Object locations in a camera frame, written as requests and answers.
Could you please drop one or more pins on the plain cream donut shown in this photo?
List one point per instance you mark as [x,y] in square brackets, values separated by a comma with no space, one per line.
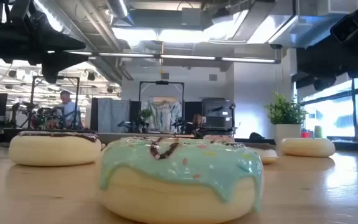
[308,147]

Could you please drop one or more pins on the chocolate glazed donut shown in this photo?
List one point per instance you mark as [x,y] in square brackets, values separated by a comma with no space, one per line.
[54,151]

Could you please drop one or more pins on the mint glazed sprinkled donut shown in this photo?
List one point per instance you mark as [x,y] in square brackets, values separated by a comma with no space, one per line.
[179,193]

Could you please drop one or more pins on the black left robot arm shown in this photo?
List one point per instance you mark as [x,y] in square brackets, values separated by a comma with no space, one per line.
[17,40]

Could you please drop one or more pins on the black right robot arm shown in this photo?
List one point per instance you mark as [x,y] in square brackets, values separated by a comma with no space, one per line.
[353,56]

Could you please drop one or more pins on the standing person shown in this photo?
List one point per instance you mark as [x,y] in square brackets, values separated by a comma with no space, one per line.
[68,109]

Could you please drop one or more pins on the background robot arms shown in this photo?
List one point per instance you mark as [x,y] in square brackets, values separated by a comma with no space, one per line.
[47,116]

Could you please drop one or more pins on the green bottle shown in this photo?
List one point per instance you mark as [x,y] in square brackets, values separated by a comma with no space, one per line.
[318,132]

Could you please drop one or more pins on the red container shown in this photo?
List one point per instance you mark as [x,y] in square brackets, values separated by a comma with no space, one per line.
[305,134]

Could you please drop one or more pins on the green plant in white pot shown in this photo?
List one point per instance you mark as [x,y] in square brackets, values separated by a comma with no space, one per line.
[286,132]

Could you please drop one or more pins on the gray partition panel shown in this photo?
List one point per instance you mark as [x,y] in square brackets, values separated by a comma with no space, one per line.
[113,115]

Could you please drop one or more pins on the black rounded object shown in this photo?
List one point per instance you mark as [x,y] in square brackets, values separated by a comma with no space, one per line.
[256,136]

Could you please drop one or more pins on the small background plant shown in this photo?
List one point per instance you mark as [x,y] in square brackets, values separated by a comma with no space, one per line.
[145,113]

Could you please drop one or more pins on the chocolate sprinkled donut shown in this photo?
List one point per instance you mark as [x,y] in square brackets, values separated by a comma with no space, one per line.
[269,155]

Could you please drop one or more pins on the pale hanging cloth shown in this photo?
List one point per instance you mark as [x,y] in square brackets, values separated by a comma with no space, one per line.
[163,115]

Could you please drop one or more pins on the long ceiling light strip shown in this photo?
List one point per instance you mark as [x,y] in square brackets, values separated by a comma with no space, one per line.
[186,57]

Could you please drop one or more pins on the seated person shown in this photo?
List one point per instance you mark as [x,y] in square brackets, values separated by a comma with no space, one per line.
[197,119]

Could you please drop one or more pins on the gray ceiling box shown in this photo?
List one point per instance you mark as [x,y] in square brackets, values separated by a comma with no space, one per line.
[191,17]

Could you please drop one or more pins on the wide black frame stand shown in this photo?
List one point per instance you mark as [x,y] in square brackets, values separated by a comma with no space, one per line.
[54,77]

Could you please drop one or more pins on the large silver ventilation duct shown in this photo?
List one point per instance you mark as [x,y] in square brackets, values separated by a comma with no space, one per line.
[73,28]

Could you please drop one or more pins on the small silver ventilation duct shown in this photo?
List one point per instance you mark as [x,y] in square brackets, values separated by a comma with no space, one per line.
[118,7]

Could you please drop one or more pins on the black table frame bar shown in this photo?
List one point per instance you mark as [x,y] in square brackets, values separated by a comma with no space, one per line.
[247,141]

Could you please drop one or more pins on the narrow black frame stand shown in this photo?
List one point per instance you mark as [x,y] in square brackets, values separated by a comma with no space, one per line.
[162,82]

